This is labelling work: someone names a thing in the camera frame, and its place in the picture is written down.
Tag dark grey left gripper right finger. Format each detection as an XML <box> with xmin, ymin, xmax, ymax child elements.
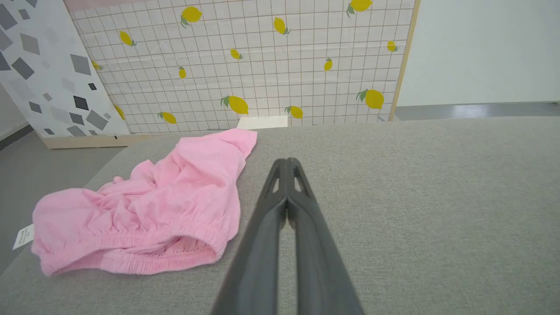
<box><xmin>287</xmin><ymin>157</ymin><xmax>366</xmax><ymax>315</ymax></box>

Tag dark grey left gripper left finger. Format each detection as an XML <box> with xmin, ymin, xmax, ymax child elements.
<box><xmin>210</xmin><ymin>157</ymin><xmax>289</xmax><ymax>315</ymax></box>

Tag pink elastic-waist shorts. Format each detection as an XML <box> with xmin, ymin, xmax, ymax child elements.
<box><xmin>12</xmin><ymin>128</ymin><xmax>258</xmax><ymax>276</ymax></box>

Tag grey fabric sofa seat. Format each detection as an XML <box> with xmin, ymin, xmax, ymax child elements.
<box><xmin>0</xmin><ymin>116</ymin><xmax>560</xmax><ymax>315</ymax></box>

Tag white rectangular block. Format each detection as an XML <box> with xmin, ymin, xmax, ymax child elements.
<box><xmin>237</xmin><ymin>115</ymin><xmax>288</xmax><ymax>130</ymax></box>

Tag lemon print grid panel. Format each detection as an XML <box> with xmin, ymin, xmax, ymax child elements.
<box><xmin>63</xmin><ymin>0</ymin><xmax>421</xmax><ymax>149</ymax></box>

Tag grey terrazzo pattern panel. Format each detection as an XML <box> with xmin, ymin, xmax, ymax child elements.
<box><xmin>0</xmin><ymin>0</ymin><xmax>131</xmax><ymax>139</ymax></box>

